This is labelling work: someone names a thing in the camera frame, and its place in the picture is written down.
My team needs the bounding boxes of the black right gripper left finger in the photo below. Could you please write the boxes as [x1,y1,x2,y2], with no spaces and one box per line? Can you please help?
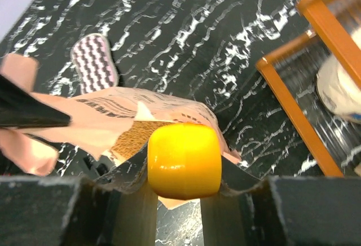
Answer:
[1,147,157,245]

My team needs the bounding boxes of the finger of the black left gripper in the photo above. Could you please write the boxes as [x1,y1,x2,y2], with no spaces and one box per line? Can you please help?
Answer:
[1,76,71,129]

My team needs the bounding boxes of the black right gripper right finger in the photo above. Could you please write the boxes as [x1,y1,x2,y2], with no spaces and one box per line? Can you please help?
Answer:
[200,159,360,245]

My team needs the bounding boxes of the pink cat litter bag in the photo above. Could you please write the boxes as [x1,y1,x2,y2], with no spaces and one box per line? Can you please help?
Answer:
[1,53,241,208]

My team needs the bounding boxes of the yellow plastic litter scoop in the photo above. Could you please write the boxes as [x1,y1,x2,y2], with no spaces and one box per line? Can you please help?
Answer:
[147,123,222,200]

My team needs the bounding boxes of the brown cat litter granules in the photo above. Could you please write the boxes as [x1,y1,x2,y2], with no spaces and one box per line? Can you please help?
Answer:
[109,121,171,165]

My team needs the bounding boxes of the purple wavy striped sponge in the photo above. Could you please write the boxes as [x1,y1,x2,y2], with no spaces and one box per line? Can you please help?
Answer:
[70,33,119,94]

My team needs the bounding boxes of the wooden two-tier shelf rack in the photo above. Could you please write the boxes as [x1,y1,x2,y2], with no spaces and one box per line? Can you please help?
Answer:
[257,0,360,177]

